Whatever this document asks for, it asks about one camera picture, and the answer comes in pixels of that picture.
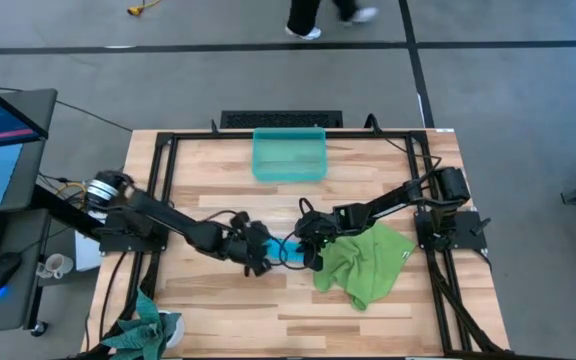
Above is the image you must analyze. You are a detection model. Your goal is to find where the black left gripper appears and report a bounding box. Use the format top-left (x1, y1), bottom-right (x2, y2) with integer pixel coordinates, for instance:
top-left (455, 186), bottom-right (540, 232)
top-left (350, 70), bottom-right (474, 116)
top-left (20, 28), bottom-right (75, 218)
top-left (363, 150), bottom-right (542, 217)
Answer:
top-left (220, 221), bottom-right (276, 278)

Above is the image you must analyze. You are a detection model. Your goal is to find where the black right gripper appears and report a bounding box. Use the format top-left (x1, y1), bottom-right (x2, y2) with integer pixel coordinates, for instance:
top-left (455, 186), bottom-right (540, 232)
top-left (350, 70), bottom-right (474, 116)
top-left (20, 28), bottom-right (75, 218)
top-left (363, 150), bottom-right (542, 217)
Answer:
top-left (295, 210), bottom-right (344, 273)

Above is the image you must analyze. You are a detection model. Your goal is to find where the blue microfiber towel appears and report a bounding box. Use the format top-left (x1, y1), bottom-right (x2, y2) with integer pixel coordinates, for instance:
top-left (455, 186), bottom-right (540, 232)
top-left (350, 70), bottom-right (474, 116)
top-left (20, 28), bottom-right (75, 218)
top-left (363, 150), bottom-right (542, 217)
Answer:
top-left (262, 237), bottom-right (310, 267)

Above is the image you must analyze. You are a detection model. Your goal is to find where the green microfiber towel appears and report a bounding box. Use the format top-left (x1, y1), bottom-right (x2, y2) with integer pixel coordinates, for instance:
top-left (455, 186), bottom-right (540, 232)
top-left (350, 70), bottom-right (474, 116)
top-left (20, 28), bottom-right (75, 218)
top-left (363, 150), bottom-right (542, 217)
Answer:
top-left (312, 222), bottom-right (417, 312)

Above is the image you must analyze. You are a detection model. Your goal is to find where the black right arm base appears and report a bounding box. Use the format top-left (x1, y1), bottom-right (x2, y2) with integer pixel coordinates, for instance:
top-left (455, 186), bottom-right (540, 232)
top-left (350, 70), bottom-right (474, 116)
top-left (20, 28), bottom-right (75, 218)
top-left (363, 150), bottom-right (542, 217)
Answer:
top-left (414, 209), bottom-right (490, 252)

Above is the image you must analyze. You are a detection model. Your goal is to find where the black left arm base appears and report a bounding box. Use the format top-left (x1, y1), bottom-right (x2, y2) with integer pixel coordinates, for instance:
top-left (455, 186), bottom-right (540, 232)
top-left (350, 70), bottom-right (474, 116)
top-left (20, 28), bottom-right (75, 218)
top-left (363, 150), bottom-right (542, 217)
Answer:
top-left (98, 209), bottom-right (169, 253)

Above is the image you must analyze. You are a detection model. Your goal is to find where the teal translucent plastic basket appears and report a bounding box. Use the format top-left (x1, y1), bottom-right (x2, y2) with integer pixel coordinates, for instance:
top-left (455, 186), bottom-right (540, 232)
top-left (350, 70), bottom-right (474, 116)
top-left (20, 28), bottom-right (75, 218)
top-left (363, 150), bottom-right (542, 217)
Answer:
top-left (251, 127), bottom-right (328, 183)

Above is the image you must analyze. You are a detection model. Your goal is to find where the white plant pot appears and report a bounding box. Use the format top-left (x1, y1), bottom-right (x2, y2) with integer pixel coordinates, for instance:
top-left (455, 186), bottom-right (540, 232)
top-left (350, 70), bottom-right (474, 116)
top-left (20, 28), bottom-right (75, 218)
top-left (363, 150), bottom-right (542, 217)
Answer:
top-left (157, 309), bottom-right (187, 349)

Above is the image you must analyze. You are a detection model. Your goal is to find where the black floor grate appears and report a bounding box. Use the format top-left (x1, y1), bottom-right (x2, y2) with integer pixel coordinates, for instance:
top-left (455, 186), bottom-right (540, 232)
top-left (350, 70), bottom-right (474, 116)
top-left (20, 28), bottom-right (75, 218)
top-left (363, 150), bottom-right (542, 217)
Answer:
top-left (220, 110), bottom-right (344, 130)

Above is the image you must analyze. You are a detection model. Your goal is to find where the teal artificial plant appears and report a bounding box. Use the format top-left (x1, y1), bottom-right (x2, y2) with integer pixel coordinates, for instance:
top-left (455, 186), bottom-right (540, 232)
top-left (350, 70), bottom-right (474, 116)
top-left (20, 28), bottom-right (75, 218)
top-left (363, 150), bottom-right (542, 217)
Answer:
top-left (100, 287), bottom-right (182, 360)

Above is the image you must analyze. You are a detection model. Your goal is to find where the white mug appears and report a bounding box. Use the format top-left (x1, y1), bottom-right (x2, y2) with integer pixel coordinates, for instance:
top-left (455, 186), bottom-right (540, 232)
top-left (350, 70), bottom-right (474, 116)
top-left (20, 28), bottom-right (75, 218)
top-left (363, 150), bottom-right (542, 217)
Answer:
top-left (35, 253), bottom-right (75, 280)

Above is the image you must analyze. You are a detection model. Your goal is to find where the person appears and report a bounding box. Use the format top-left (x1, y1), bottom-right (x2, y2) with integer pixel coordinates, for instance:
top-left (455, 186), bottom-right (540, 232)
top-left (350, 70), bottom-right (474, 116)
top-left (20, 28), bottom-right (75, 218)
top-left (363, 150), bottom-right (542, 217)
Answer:
top-left (285, 0), bottom-right (380, 41)

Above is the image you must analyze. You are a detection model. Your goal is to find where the grey computer desk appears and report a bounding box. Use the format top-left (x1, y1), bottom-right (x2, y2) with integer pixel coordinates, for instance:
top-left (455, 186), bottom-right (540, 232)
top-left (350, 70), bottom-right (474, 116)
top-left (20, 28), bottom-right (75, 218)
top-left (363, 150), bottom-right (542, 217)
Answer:
top-left (0, 88), bottom-right (59, 334)

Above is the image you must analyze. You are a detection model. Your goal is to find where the black computer mouse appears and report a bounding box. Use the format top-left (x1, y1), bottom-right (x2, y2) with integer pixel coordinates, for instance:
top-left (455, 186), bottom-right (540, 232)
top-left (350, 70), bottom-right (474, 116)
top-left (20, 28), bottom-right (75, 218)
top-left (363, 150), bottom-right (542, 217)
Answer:
top-left (0, 251), bottom-right (23, 297)

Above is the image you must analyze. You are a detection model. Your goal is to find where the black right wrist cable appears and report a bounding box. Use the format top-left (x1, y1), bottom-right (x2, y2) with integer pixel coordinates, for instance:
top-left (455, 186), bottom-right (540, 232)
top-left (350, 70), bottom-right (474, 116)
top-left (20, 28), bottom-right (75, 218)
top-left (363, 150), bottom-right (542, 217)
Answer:
top-left (276, 197), bottom-right (319, 272)

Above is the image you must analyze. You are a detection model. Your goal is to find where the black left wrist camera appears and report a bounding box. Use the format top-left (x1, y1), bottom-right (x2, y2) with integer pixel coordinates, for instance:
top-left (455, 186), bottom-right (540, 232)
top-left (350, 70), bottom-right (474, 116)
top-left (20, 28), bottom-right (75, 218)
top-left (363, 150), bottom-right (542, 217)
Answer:
top-left (230, 210), bottom-right (252, 229)

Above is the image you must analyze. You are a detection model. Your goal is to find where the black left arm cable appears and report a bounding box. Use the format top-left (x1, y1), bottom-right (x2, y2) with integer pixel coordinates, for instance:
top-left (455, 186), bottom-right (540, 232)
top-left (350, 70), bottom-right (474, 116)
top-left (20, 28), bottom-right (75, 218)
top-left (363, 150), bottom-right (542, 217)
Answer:
top-left (202, 208), bottom-right (242, 224)

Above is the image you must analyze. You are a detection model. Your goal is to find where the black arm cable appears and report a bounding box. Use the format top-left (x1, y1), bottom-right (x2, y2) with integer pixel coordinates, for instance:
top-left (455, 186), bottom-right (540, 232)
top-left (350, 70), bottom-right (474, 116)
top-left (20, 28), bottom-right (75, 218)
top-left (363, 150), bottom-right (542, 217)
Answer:
top-left (202, 208), bottom-right (242, 224)
top-left (365, 113), bottom-right (444, 186)

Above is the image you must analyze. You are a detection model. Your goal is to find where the black table frame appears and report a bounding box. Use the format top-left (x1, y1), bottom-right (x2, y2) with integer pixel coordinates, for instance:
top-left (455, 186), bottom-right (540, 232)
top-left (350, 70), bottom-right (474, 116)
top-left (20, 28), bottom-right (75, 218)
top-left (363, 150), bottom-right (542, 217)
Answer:
top-left (100, 128), bottom-right (507, 357)

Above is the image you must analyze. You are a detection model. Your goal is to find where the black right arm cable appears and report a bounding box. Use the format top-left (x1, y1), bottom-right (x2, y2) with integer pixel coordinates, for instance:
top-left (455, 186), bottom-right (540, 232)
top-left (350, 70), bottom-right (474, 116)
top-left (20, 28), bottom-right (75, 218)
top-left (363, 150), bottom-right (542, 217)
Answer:
top-left (365, 113), bottom-right (444, 186)

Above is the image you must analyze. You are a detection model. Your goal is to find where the yellow cable plug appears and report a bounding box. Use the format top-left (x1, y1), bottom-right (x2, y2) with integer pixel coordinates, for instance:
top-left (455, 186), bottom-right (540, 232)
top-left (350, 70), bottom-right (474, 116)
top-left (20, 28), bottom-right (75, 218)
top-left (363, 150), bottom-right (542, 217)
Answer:
top-left (126, 0), bottom-right (162, 17)

